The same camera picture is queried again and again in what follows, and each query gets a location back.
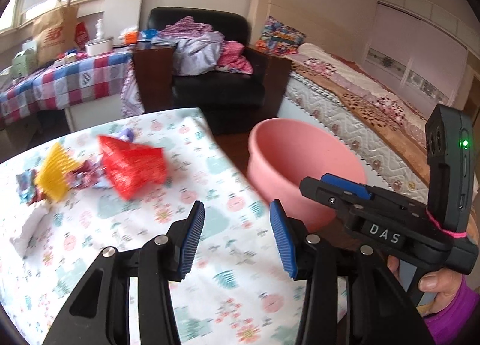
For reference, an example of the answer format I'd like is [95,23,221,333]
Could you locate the colourful candy wrapper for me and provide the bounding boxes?
[16,160,112,205]

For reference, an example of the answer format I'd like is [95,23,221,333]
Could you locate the right hand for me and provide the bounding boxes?
[386,254,464,317]

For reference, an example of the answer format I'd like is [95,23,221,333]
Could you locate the bed with quilted mattress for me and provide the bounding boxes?
[285,43,430,202]

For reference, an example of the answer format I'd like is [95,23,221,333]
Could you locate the pink plastic basin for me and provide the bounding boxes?
[247,118,367,232]

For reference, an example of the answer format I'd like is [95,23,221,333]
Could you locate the floral white tablecloth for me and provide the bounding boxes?
[1,109,305,344]

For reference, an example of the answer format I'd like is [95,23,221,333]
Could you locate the brown leaf pattern blanket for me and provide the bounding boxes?
[290,69,430,186]

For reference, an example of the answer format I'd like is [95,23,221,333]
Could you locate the purple right sleeve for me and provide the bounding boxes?
[424,278,479,344]

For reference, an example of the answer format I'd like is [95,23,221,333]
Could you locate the black leather armchair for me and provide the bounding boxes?
[147,7,290,135]

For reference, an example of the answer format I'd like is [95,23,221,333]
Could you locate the white wardrobe sliding doors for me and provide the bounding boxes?
[364,0,479,117]

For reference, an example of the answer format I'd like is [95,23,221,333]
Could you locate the colourful cartoon pillow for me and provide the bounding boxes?
[255,16,307,56]

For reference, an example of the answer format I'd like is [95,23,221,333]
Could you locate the dark wooden side cabinet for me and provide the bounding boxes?
[133,42,174,113]

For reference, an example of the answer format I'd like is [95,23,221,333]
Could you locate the pile of clothes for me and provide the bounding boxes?
[153,16,253,76]

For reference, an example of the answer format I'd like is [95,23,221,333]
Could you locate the checkered tablecloth table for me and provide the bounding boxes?
[1,50,133,128]

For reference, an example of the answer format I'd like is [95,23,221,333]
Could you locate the orange tissue pack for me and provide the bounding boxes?
[119,27,158,44]

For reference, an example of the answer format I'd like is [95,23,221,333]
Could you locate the white round container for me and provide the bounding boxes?
[85,19,113,57]

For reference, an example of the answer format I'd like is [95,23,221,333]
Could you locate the green tissue box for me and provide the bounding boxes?
[11,48,38,78]

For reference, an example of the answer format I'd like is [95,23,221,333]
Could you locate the brown paper shopping bag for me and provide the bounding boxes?
[32,5,78,66]

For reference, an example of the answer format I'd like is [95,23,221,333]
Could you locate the black camera box green light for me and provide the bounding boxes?
[425,104,475,239]

